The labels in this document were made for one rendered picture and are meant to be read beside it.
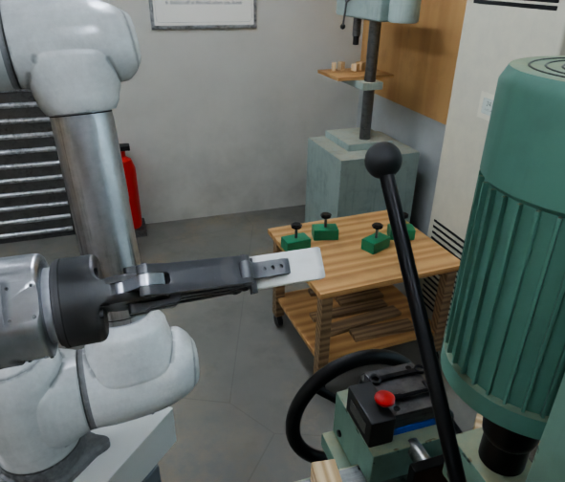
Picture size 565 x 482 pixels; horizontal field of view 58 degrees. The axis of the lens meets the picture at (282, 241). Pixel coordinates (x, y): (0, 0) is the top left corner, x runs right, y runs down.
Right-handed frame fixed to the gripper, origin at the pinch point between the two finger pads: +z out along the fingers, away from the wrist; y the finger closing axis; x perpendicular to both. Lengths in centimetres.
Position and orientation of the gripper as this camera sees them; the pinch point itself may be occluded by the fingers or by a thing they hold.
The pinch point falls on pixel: (286, 268)
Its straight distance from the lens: 48.2
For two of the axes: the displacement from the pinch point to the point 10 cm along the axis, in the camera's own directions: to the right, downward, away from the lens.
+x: -1.9, -9.7, 1.8
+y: 2.4, -2.2, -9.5
